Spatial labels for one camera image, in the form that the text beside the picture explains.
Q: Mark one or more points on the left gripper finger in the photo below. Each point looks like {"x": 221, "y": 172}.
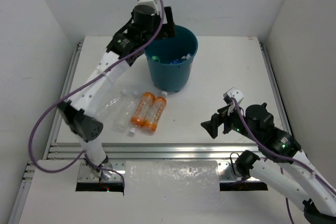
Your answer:
{"x": 169, "y": 16}
{"x": 167, "y": 31}

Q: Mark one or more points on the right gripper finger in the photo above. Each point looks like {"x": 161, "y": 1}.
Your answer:
{"x": 222, "y": 118}
{"x": 211, "y": 127}

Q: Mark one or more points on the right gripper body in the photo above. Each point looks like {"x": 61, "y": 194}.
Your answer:
{"x": 254, "y": 132}

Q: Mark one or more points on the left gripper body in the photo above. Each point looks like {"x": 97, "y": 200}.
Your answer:
{"x": 168, "y": 21}

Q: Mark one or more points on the green plastic bottle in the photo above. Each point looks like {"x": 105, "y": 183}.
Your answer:
{"x": 155, "y": 58}

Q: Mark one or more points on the blue label bottle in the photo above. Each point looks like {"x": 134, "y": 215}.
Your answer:
{"x": 185, "y": 58}
{"x": 176, "y": 61}

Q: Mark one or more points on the orange drink bottle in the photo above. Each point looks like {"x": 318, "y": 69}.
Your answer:
{"x": 138, "y": 117}
{"x": 154, "y": 113}

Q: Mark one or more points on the clear bottle white cap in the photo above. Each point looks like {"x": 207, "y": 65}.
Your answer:
{"x": 121, "y": 120}

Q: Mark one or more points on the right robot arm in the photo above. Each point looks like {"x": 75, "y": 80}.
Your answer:
{"x": 285, "y": 168}

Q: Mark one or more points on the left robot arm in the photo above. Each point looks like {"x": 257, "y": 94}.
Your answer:
{"x": 79, "y": 109}

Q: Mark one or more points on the teal plastic bin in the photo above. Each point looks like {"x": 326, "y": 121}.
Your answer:
{"x": 167, "y": 77}

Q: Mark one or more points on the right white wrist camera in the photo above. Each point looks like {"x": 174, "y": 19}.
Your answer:
{"x": 233, "y": 93}

